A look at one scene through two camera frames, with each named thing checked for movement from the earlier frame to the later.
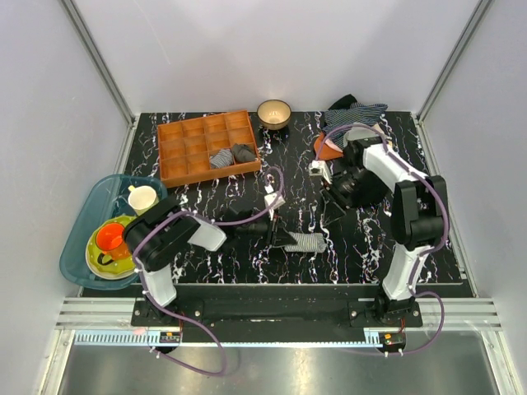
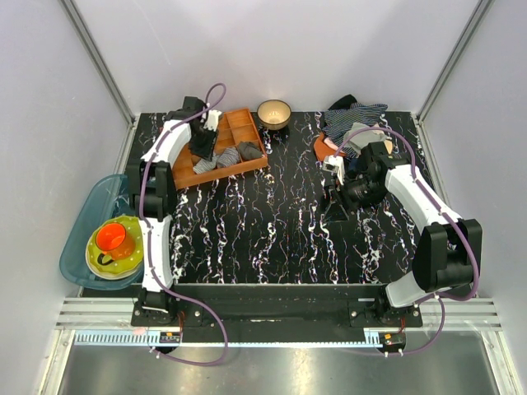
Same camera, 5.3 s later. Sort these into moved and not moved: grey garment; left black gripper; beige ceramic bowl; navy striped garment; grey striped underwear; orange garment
Moved: left black gripper; grey striped underwear
Not moved: grey garment; orange garment; navy striped garment; beige ceramic bowl
